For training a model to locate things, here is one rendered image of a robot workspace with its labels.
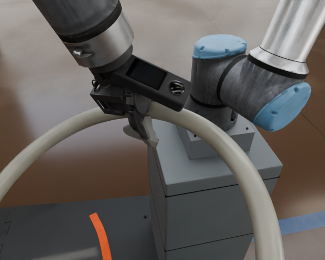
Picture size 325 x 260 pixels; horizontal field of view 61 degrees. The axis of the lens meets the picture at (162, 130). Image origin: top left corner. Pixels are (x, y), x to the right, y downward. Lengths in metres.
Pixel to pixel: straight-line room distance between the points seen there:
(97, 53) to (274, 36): 0.46
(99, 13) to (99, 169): 1.79
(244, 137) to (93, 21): 0.70
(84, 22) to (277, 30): 0.48
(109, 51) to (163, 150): 0.63
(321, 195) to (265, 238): 1.83
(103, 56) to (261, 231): 0.28
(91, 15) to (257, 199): 0.29
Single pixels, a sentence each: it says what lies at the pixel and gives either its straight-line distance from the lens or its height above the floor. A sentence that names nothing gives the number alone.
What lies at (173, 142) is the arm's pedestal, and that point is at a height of 0.85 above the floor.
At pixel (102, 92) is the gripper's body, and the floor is 1.28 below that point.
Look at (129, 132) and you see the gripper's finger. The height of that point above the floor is 1.19.
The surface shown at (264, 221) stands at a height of 1.24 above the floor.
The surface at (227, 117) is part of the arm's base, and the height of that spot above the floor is 0.98.
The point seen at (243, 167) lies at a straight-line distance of 0.37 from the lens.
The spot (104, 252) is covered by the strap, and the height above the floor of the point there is 0.02.
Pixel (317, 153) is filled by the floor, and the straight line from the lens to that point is 2.45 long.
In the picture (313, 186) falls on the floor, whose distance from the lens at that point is 2.19.
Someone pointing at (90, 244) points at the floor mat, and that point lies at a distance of 1.74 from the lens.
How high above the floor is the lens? 1.52
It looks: 40 degrees down
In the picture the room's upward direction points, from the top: straight up
